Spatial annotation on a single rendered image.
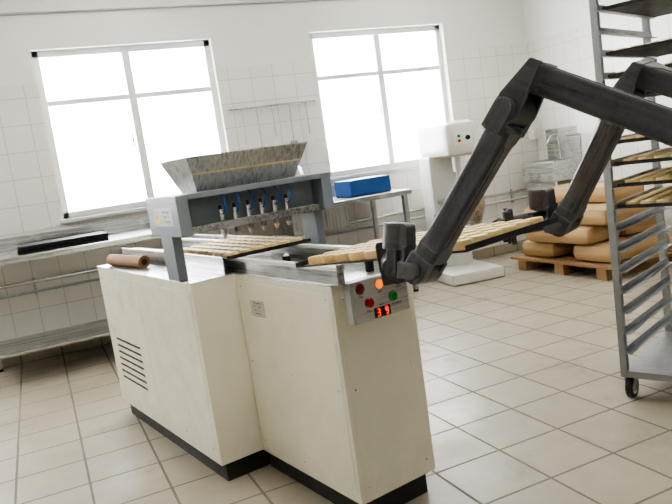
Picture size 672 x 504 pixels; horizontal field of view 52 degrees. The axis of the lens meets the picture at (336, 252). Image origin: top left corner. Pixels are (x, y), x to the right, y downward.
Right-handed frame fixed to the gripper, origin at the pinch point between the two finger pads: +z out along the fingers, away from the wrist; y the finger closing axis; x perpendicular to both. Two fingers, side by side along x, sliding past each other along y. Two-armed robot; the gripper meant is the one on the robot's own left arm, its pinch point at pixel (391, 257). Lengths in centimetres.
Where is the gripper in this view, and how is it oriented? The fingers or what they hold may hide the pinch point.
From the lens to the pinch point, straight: 169.1
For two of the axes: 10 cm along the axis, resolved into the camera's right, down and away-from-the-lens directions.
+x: 9.8, -1.8, -0.5
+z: 0.3, -1.0, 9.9
